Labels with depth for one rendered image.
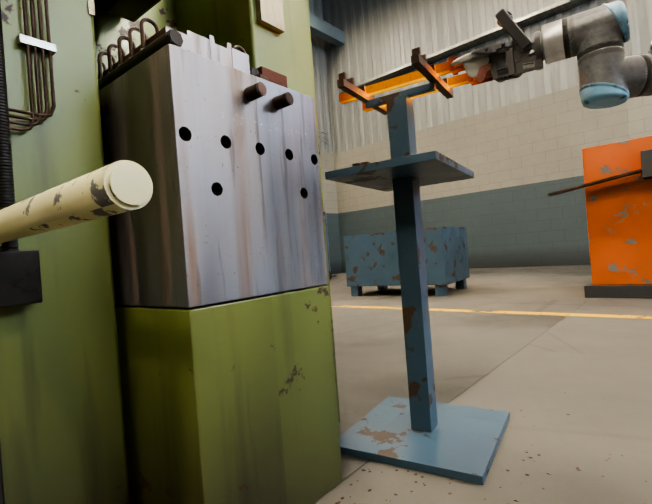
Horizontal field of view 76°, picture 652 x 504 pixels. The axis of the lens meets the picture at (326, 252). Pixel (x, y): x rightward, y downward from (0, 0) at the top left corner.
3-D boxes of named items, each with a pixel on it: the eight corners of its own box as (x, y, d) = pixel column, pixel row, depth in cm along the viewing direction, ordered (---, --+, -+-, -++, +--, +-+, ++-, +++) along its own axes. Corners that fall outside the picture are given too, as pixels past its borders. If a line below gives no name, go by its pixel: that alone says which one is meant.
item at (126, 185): (161, 214, 40) (157, 158, 40) (103, 212, 35) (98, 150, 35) (14, 246, 67) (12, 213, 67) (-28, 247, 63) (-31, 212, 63)
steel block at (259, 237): (328, 283, 99) (314, 97, 99) (188, 308, 69) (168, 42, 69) (192, 286, 134) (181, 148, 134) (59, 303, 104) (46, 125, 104)
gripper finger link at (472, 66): (454, 80, 107) (492, 72, 105) (451, 57, 106) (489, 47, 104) (453, 83, 110) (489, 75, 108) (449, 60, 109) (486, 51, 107)
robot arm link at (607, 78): (650, 93, 90) (645, 37, 90) (594, 99, 91) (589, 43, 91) (622, 109, 99) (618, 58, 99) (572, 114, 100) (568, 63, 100)
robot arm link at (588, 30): (631, 33, 88) (627, -13, 88) (564, 53, 95) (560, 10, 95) (629, 50, 96) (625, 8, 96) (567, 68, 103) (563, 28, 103)
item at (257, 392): (343, 480, 99) (328, 284, 99) (210, 589, 69) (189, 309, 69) (203, 431, 134) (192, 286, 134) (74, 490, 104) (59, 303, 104)
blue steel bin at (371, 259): (470, 287, 492) (465, 227, 492) (447, 296, 425) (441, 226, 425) (379, 288, 562) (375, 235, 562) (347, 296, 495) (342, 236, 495)
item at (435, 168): (474, 178, 130) (474, 171, 130) (436, 158, 96) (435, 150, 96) (385, 191, 145) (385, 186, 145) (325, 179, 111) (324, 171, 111)
